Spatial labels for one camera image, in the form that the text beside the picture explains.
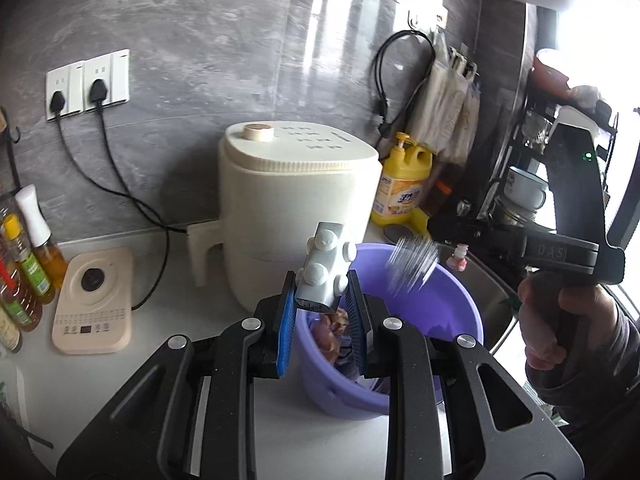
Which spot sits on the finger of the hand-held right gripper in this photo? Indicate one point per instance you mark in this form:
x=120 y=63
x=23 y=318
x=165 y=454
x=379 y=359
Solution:
x=480 y=237

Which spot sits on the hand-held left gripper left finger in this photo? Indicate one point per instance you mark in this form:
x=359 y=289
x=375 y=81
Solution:
x=286 y=330

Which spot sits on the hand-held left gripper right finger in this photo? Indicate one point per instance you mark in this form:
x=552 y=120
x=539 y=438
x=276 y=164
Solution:
x=359 y=330

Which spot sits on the white knobbed plastic piece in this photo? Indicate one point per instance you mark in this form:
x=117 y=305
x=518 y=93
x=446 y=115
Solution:
x=322 y=265

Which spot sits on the purple plastic basin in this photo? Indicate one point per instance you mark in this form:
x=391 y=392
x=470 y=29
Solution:
x=440 y=310

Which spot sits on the person's right forearm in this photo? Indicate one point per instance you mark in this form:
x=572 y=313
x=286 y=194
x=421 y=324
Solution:
x=605 y=385

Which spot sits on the person's right hand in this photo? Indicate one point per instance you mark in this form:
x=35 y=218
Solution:
x=537 y=330

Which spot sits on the brown food scraps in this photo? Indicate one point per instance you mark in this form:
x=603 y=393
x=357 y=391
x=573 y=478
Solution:
x=332 y=332

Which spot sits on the small red white bottle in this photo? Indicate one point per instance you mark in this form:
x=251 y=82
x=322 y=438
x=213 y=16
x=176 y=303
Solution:
x=457 y=257

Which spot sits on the amber glass bottle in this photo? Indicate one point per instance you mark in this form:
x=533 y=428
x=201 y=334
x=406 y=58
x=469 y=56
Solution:
x=440 y=190

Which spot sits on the stainless steel sink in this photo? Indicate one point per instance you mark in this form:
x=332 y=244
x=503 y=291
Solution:
x=490 y=300

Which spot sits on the white enamel mug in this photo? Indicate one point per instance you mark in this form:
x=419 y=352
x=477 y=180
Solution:
x=525 y=187

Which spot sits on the yellow dish soap bottle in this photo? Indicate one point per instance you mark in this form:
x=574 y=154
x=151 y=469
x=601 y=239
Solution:
x=402 y=185

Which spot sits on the black dish rack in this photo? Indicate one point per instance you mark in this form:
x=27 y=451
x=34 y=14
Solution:
x=525 y=125

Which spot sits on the cream air fryer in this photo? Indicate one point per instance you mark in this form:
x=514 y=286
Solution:
x=300 y=200

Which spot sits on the hanging plastic bags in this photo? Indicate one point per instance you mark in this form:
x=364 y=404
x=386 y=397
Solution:
x=447 y=105

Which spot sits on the beige electric appliance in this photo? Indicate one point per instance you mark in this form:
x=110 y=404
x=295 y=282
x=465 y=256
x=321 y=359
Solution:
x=92 y=305

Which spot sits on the white-topped amber oil bottle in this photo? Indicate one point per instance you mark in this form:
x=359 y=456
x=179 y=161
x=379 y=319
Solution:
x=40 y=240

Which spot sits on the yellow-capped green-label bottle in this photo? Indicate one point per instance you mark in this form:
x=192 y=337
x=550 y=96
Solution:
x=27 y=265

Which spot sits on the red-capped sauce bottle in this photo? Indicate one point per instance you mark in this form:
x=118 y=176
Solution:
x=12 y=295

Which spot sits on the black kitchen rack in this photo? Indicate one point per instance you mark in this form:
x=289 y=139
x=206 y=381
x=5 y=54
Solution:
x=9 y=150

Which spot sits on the white wall socket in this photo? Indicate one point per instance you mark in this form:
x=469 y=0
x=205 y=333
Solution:
x=62 y=90
x=107 y=77

